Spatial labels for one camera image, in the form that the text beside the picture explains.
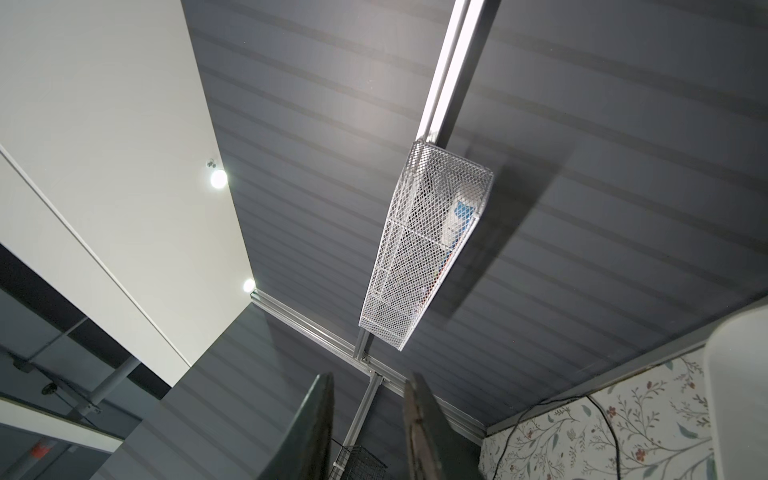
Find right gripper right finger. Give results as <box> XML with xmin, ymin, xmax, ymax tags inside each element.
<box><xmin>404</xmin><ymin>373</ymin><xmax>482</xmax><ymax>480</ymax></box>

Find floral table mat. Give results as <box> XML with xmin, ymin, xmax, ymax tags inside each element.
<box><xmin>479</xmin><ymin>350</ymin><xmax>717</xmax><ymax>479</ymax></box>

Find white wire wall basket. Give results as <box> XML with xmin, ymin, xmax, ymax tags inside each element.
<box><xmin>359</xmin><ymin>140</ymin><xmax>494</xmax><ymax>351</ymax></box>

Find black wire wall basket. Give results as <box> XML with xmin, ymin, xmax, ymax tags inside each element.
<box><xmin>328</xmin><ymin>439</ymin><xmax>387</xmax><ymax>480</ymax></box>

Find white tube in basket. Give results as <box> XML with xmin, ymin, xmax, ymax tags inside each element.
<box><xmin>440</xmin><ymin>191</ymin><xmax>477</xmax><ymax>249</ymax></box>

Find black cable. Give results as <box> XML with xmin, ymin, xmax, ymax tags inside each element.
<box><xmin>491</xmin><ymin>394</ymin><xmax>622</xmax><ymax>480</ymax></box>

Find white plastic bin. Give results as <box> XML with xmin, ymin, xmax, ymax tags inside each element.
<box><xmin>703</xmin><ymin>305</ymin><xmax>767</xmax><ymax>479</ymax></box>

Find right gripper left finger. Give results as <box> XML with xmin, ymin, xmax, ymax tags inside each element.
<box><xmin>258</xmin><ymin>372</ymin><xmax>334</xmax><ymax>480</ymax></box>

